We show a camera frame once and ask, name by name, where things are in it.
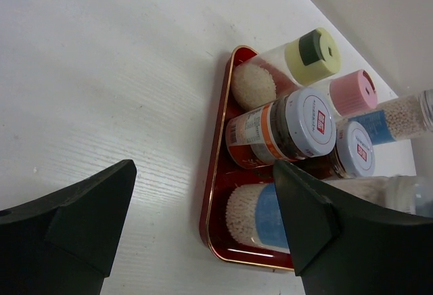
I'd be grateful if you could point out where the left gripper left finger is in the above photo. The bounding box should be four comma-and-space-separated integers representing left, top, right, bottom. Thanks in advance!
1, 160, 137, 294

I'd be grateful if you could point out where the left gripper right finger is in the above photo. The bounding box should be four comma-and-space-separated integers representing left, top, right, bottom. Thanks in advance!
273, 160, 432, 294

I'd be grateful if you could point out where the red label jar front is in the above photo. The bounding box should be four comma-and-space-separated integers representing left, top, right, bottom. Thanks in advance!
297, 121, 375, 180

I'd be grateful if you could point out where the red label jar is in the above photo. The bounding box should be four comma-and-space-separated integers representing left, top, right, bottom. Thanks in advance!
225, 87, 336, 169
297, 121, 375, 180

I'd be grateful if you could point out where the tall silver cap spice bottle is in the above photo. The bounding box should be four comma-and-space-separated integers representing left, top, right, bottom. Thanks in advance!
225, 176, 432, 253

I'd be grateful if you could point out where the blue label silver cap bottle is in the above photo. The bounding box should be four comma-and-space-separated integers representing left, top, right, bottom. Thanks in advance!
344, 89, 432, 145

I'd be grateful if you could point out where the pink cap condiment bottle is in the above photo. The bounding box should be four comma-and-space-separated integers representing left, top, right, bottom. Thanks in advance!
311, 70, 378, 118

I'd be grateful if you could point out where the yellow cap condiment bottle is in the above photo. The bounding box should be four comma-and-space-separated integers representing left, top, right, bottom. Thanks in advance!
231, 28, 341, 111

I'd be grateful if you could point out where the red lacquer tray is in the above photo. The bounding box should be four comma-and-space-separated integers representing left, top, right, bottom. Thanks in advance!
199, 45, 294, 271

